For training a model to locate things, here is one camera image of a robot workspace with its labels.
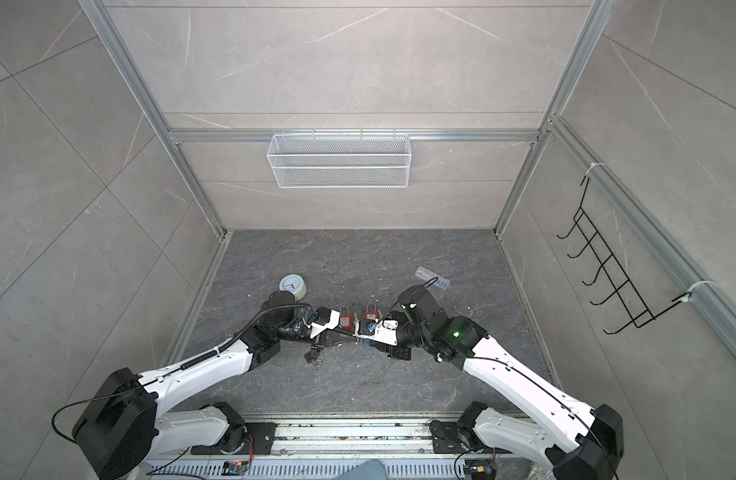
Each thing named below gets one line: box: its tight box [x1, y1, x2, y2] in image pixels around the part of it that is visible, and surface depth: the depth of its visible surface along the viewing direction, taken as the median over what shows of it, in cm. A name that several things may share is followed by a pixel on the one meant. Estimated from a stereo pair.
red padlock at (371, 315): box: [366, 302, 379, 320], surface depth 97 cm
